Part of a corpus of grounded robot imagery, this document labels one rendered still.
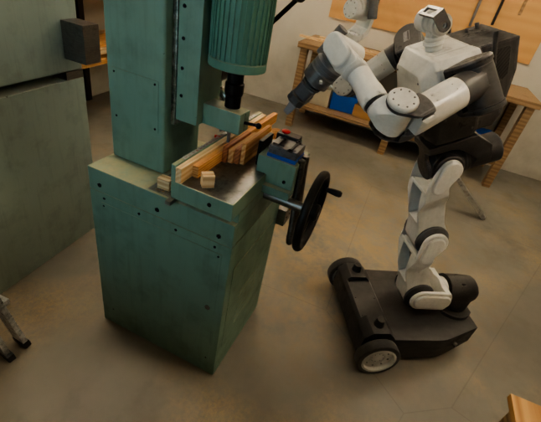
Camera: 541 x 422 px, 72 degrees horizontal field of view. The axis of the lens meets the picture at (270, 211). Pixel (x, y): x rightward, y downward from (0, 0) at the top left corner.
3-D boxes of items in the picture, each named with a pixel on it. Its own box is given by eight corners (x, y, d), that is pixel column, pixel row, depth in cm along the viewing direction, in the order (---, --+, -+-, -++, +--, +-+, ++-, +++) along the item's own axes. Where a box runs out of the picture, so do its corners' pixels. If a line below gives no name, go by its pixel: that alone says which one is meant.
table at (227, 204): (260, 234, 106) (263, 218, 103) (169, 198, 114) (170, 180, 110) (321, 159, 154) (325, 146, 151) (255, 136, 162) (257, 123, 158)
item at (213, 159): (197, 178, 114) (198, 167, 112) (192, 176, 114) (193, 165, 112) (275, 121, 163) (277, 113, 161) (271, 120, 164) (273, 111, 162)
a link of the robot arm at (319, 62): (342, 86, 114) (370, 58, 107) (320, 77, 106) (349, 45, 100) (327, 61, 118) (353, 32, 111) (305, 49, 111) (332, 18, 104)
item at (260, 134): (243, 165, 126) (246, 143, 122) (239, 163, 126) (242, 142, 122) (268, 145, 143) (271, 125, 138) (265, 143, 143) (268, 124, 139)
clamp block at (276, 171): (290, 192, 123) (296, 167, 118) (253, 177, 126) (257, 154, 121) (305, 174, 135) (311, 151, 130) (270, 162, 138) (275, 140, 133)
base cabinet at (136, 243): (213, 377, 158) (232, 250, 118) (103, 318, 172) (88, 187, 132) (257, 306, 194) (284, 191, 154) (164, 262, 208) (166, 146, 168)
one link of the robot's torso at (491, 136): (484, 151, 150) (487, 110, 140) (504, 167, 140) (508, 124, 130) (415, 171, 153) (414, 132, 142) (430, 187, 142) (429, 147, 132)
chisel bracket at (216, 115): (237, 140, 121) (240, 115, 116) (200, 127, 124) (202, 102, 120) (247, 133, 127) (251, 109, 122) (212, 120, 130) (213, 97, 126)
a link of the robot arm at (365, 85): (342, 93, 107) (373, 146, 99) (350, 64, 98) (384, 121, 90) (376, 84, 109) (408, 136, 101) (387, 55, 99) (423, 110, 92)
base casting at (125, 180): (231, 249, 119) (234, 227, 114) (88, 187, 133) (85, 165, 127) (283, 190, 154) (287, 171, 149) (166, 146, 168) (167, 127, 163)
